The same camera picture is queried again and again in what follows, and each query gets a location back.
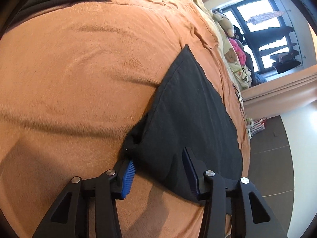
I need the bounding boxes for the hanging black shirt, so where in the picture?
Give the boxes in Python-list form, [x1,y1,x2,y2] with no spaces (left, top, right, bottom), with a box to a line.
[258,26,295,47]

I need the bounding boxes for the window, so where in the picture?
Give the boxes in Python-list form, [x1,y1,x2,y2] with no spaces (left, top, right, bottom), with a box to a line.
[222,0,304,76]

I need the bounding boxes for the pink curtain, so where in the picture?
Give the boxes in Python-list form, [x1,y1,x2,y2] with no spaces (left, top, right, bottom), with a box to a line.
[241,66,317,116]

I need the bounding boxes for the black cable bundle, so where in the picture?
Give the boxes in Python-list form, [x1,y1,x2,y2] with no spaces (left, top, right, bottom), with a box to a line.
[233,84,248,124]

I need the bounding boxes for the grey blue pillow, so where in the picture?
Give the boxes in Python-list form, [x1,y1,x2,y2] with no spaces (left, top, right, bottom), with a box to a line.
[253,72,268,86]

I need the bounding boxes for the cream plush toy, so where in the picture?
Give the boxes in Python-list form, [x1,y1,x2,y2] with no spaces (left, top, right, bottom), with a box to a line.
[212,11,236,36]

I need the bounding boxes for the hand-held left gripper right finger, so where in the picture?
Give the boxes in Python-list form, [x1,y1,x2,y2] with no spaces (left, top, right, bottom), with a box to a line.
[182,147,288,238]

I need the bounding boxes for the white and red basket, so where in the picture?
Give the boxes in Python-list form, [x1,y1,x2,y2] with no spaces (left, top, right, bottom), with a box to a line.
[249,118,268,134]

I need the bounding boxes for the pink plush blanket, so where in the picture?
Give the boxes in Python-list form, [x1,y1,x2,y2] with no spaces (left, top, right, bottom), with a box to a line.
[228,38,247,63]

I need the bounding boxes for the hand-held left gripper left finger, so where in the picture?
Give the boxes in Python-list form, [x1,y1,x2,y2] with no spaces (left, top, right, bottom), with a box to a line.
[32,160,136,238]

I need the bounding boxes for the dark hanging clothes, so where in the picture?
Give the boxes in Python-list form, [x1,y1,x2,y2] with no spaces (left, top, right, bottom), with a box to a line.
[271,51,304,73]

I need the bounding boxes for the cream bear print quilt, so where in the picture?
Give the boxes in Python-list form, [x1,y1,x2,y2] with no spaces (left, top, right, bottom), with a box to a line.
[177,0,253,91]

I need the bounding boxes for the black bear print T-shirt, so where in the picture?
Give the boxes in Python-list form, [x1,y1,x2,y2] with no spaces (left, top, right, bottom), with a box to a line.
[122,44,243,205]

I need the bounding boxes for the orange blanket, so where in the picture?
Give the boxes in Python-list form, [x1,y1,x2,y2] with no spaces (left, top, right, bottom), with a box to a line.
[0,0,252,238]

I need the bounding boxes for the hanging patterned cloth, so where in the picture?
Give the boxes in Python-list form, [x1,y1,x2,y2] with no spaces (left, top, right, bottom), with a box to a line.
[248,10,285,25]

